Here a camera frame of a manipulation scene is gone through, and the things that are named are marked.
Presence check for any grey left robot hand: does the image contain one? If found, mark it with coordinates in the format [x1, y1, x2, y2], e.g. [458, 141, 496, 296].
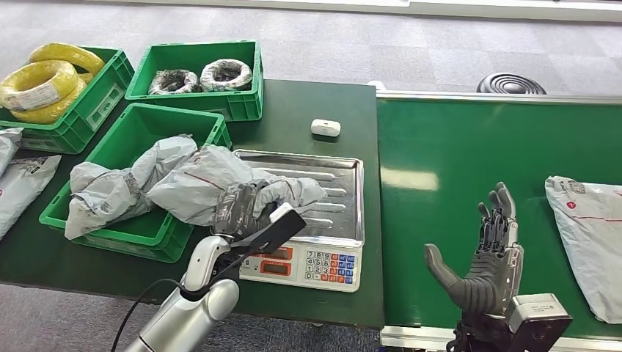
[212, 180, 279, 241]

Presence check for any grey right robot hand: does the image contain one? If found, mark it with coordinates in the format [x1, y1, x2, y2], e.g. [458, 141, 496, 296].
[424, 182, 524, 317]

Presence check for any grey poly mailer package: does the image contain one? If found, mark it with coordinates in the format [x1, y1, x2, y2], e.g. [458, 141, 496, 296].
[0, 127, 24, 177]
[544, 175, 622, 325]
[64, 135, 200, 241]
[0, 154, 62, 240]
[145, 144, 327, 230]

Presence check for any green plastic basket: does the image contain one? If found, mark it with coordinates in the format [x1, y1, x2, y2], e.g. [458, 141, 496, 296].
[38, 103, 233, 264]
[125, 40, 264, 122]
[0, 45, 136, 155]

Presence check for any electronic scale with steel tray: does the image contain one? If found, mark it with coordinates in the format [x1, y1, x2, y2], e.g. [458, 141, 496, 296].
[232, 148, 365, 293]

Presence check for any small white case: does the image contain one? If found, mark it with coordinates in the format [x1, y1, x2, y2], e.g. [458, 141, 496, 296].
[310, 119, 342, 138]

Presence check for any dark green table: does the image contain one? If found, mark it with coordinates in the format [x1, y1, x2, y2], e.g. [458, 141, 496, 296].
[0, 78, 385, 330]

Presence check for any green belt conveyor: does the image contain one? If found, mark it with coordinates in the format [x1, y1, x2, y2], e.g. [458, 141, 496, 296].
[376, 89, 622, 352]

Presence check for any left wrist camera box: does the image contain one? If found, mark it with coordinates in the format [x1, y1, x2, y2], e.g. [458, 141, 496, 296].
[230, 202, 307, 257]

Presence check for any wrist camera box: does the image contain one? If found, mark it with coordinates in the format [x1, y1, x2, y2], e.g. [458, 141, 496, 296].
[505, 293, 574, 352]
[230, 202, 307, 257]

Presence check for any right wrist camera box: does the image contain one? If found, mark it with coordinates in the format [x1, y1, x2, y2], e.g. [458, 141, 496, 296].
[505, 293, 574, 352]

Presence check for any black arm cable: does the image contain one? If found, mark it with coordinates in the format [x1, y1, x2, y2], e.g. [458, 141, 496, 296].
[110, 252, 249, 352]

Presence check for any plastic wrapped dark wire coil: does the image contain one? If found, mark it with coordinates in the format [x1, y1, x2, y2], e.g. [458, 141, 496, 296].
[147, 68, 202, 96]
[200, 59, 254, 93]

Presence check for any black coiled hose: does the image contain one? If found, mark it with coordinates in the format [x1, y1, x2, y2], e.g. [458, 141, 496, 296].
[476, 73, 548, 95]

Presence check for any yellow wire coil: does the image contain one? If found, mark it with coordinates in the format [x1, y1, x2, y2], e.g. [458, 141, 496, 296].
[28, 43, 106, 76]
[10, 77, 89, 125]
[0, 59, 80, 111]

